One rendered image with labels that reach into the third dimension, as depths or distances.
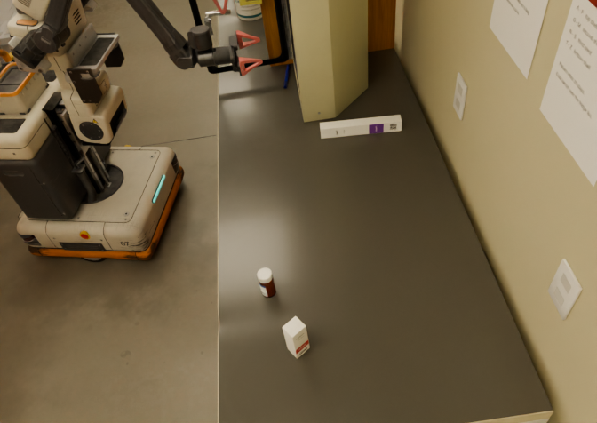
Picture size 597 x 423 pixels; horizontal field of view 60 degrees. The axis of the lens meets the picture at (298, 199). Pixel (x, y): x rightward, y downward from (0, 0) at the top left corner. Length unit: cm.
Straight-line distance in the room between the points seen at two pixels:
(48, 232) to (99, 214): 26
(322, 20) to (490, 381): 105
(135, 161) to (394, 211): 172
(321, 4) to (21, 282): 211
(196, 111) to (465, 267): 250
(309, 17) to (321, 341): 90
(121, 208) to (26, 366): 81
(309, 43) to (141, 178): 142
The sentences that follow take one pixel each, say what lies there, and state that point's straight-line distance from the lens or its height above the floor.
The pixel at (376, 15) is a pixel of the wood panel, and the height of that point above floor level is 109.
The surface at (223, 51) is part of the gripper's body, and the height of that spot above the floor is 118.
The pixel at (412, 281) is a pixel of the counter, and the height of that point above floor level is 94.
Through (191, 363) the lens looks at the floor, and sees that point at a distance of 238.
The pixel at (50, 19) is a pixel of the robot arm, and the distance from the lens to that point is 194.
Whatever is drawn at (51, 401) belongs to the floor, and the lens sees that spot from 256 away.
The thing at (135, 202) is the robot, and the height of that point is 28.
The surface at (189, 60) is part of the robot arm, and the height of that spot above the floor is 117.
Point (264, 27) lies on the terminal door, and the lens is 192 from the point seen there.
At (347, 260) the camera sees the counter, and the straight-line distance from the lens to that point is 138.
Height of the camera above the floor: 206
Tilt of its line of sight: 47 degrees down
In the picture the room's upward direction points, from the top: 9 degrees counter-clockwise
